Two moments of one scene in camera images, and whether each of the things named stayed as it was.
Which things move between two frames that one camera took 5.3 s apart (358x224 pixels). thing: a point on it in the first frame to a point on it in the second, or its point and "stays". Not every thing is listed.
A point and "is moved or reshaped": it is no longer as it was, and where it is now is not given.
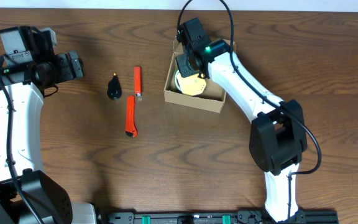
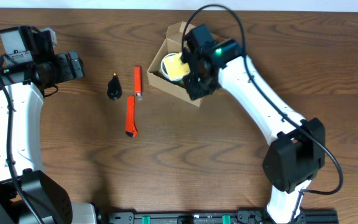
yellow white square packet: (191, 85) is moved or reshaped
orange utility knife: (131, 130) stays
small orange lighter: (138, 81) stays
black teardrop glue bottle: (114, 89) stays
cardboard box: (212, 99) to (176, 34)
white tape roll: (177, 81) to (173, 68)
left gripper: (71, 65) stays
